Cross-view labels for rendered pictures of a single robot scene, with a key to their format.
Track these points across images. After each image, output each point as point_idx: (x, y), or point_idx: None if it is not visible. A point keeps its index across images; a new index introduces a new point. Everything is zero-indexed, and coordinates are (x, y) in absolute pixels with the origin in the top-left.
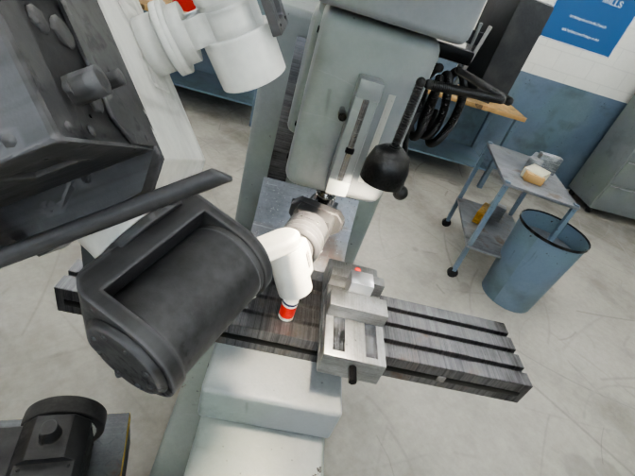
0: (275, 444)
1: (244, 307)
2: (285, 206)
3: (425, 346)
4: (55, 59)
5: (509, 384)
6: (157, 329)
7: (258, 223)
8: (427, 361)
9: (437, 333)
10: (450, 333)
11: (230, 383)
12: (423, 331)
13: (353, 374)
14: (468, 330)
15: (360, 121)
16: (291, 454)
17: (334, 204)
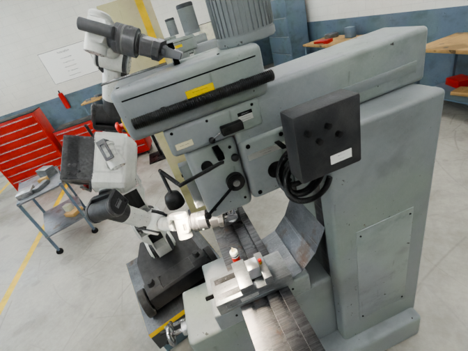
0: (209, 310)
1: (105, 215)
2: (295, 213)
3: (267, 334)
4: (69, 169)
5: None
6: (88, 209)
7: (285, 217)
8: (255, 338)
9: (287, 340)
10: (293, 349)
11: (207, 271)
12: (282, 330)
13: (208, 297)
14: None
15: (184, 179)
16: (207, 318)
17: (232, 214)
